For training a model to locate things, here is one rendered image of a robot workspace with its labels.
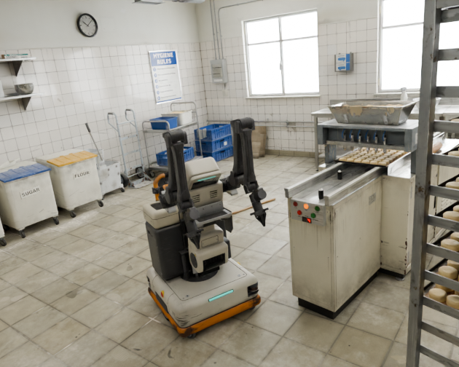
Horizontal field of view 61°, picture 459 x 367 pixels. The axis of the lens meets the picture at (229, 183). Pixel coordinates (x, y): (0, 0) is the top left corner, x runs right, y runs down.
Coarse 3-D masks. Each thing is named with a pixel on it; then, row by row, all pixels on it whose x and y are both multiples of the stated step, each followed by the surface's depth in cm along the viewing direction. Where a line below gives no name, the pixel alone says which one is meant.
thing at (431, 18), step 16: (432, 0) 93; (432, 16) 94; (432, 32) 95; (432, 48) 96; (432, 64) 97; (432, 80) 98; (432, 96) 100; (432, 112) 101; (432, 128) 103; (432, 144) 105; (416, 160) 107; (416, 176) 108; (416, 192) 109; (416, 208) 110; (416, 224) 112; (416, 240) 113; (416, 256) 114; (416, 272) 116; (416, 288) 117; (416, 304) 118; (416, 320) 120; (416, 336) 121; (416, 352) 124
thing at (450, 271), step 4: (448, 260) 122; (448, 264) 121; (452, 264) 119; (456, 264) 119; (440, 268) 118; (444, 268) 117; (448, 268) 117; (452, 268) 117; (456, 268) 119; (436, 272) 119; (440, 272) 116; (444, 272) 115; (448, 272) 115; (452, 272) 115; (456, 272) 115; (444, 276) 115; (448, 276) 115; (452, 276) 114; (456, 276) 115; (456, 280) 114
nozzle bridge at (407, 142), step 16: (320, 128) 303; (336, 128) 303; (352, 128) 284; (368, 128) 276; (384, 128) 268; (400, 128) 260; (416, 128) 260; (320, 144) 307; (336, 144) 301; (352, 144) 292; (368, 144) 283; (400, 144) 272; (416, 144) 264
